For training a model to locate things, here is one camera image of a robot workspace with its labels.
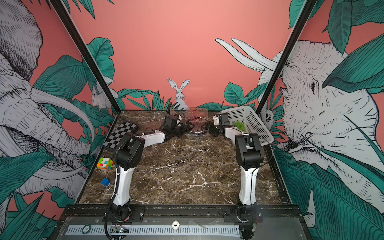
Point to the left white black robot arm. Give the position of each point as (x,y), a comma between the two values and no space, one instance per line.
(127,156)

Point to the right black frame post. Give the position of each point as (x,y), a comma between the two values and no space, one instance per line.
(299,25)

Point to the white slotted cable duct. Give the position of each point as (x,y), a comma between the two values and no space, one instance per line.
(96,230)

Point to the white plastic perforated basket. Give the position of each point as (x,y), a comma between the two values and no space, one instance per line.
(251,123)

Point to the red grape bunch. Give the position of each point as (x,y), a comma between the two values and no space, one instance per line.
(196,114)

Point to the left black frame post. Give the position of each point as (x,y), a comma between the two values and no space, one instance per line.
(71,28)

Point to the clear plastic clamshell container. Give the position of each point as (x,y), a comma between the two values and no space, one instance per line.
(193,120)

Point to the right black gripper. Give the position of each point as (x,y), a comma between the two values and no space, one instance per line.
(211,128)

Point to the green grape bunch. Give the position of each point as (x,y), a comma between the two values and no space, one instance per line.
(241,126)

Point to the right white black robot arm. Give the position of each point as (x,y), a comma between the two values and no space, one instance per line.
(249,158)

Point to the colourful rubik cube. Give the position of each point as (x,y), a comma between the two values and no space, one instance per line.
(105,163)

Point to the black front mounting rail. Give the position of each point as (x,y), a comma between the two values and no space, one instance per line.
(228,213)

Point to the black frame post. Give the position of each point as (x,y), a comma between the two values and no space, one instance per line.
(299,25)
(71,28)

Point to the black white checkerboard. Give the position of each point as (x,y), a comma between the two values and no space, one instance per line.
(113,140)

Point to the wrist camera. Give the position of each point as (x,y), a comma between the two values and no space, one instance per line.
(172,122)
(221,120)

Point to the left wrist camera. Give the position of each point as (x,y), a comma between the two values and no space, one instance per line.
(172,122)

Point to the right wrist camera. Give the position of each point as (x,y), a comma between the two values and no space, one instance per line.
(221,120)

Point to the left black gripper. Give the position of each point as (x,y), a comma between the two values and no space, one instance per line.
(186,130)

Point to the small blue cube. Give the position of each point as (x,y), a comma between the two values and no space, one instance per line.
(105,182)

